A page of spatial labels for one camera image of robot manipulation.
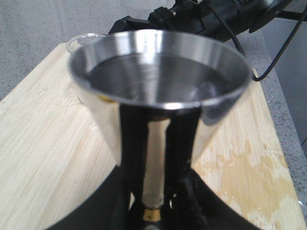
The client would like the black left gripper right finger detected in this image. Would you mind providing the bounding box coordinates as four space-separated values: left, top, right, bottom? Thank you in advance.
167 165 256 230

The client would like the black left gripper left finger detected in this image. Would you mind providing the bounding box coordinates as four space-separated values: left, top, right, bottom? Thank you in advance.
50 165 144 230

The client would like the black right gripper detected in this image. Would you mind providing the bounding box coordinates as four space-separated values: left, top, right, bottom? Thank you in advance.
108 0 242 40

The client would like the steel double jigger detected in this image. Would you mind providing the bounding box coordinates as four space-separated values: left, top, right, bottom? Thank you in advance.
69 29 253 229

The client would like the glass beaker with liquid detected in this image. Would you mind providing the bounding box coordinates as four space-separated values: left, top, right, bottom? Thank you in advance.
66 33 108 54

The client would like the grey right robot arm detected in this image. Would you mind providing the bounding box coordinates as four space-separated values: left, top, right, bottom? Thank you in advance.
110 0 290 42

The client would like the wooden cutting board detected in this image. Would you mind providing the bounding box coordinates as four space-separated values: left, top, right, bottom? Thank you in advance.
0 43 306 230

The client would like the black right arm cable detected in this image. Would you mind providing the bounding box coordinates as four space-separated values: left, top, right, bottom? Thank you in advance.
208 0 307 82

